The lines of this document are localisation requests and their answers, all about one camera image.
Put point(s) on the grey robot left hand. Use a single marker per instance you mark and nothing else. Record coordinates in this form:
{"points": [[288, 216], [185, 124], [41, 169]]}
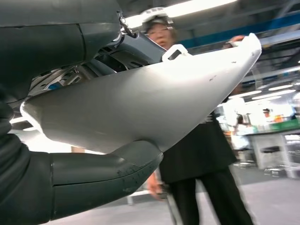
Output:
{"points": [[47, 46]]}

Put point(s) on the person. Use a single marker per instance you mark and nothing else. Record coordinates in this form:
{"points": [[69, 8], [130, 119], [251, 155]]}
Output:
{"points": [[267, 114], [199, 149]]}

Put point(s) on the white table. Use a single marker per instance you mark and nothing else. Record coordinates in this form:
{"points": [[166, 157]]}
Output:
{"points": [[264, 139]]}

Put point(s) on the black round stool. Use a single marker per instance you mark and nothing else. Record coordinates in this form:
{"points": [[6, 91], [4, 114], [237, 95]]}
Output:
{"points": [[269, 150]]}

